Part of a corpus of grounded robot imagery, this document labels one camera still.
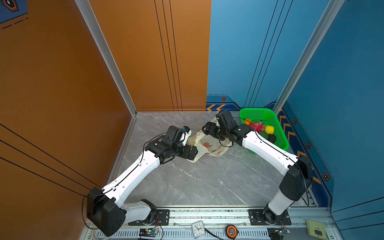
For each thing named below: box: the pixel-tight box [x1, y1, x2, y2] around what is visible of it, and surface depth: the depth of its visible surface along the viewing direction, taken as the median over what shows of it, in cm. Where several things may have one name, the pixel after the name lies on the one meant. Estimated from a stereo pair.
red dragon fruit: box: [250, 121, 266, 132], surface depth 101 cm
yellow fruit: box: [265, 125, 275, 135], surface depth 104 cm
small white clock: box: [191, 220, 206, 239], surface depth 71 cm
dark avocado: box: [267, 134, 276, 144], surface depth 101 cm
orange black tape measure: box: [226, 224, 240, 240], surface depth 68 cm
